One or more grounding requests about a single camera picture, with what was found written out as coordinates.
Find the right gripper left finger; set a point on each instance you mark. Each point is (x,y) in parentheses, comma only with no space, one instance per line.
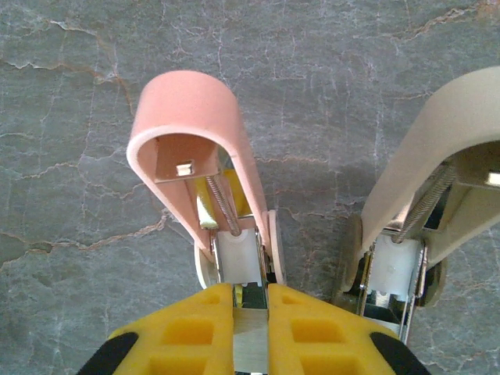
(187,336)

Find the beige stapler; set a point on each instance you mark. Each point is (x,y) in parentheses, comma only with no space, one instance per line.
(429,125)

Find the pink stapler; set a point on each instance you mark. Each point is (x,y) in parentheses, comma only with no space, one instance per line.
(187,105)

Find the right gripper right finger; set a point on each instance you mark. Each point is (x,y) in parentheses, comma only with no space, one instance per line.
(312,336)

